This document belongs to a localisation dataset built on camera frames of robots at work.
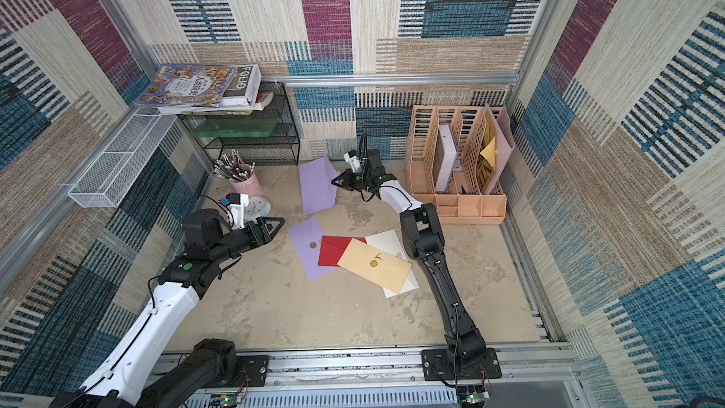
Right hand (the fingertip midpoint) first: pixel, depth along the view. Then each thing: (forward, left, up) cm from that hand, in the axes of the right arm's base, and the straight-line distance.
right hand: (330, 179), depth 105 cm
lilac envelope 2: (-20, +7, -6) cm, 23 cm away
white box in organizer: (0, -41, +10) cm, 42 cm away
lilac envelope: (-2, +5, -3) cm, 7 cm away
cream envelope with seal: (-30, -16, -8) cm, 35 cm away
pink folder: (-5, -55, +21) cm, 59 cm away
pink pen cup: (-3, +29, 0) cm, 29 cm away
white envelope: (-22, -21, -9) cm, 31 cm away
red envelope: (-23, -2, -8) cm, 25 cm away
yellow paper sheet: (-5, -51, +17) cm, 54 cm away
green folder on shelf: (+9, +32, +17) cm, 37 cm away
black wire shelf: (+19, +22, -2) cm, 29 cm away
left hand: (-28, +10, +15) cm, 33 cm away
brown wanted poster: (-4, -54, +6) cm, 54 cm away
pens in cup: (-2, +32, +9) cm, 33 cm away
